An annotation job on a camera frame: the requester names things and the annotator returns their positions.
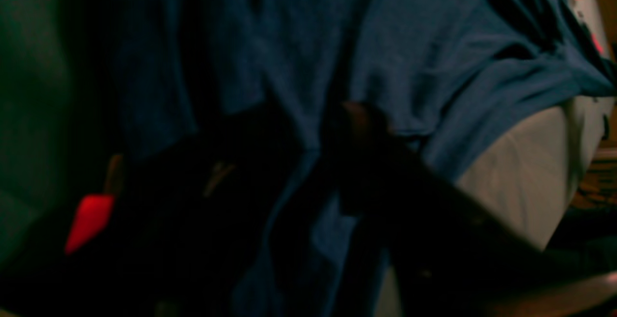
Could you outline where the dark blue t-shirt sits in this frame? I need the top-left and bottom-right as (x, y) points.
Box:
(91, 0), (616, 317)

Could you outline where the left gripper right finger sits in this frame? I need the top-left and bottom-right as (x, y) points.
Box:
(333, 102), (616, 317)

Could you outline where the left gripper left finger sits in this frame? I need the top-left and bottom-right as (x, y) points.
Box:
(96, 110), (300, 317)

